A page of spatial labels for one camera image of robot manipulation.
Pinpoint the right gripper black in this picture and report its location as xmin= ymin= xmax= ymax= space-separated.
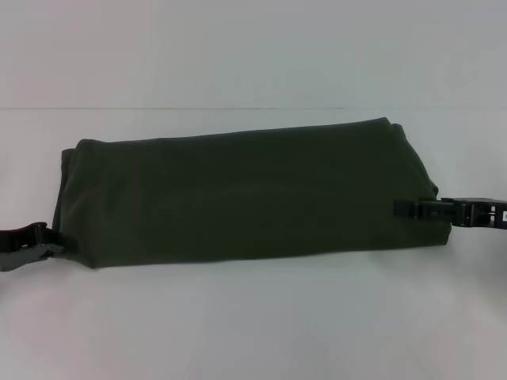
xmin=393 ymin=196 xmax=507 ymax=231

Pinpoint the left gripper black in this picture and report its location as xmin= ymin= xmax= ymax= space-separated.
xmin=0 ymin=222 xmax=78 ymax=273

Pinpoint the dark green t-shirt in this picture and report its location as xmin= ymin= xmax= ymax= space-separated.
xmin=51 ymin=116 xmax=453 ymax=274

